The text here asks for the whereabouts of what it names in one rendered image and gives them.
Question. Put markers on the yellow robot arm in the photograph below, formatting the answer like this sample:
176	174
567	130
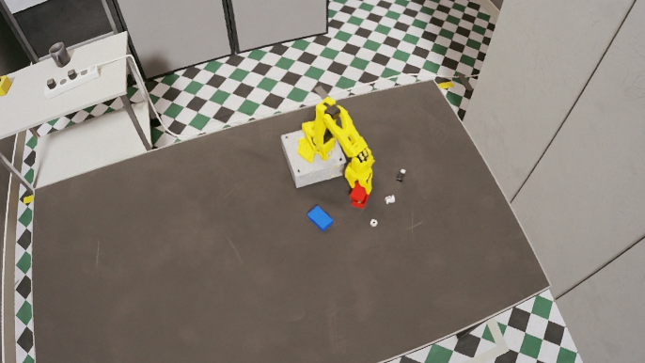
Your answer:
323	142

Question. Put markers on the red open box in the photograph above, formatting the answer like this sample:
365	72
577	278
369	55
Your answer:
361	204

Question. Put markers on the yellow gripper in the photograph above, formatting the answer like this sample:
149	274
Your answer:
364	179

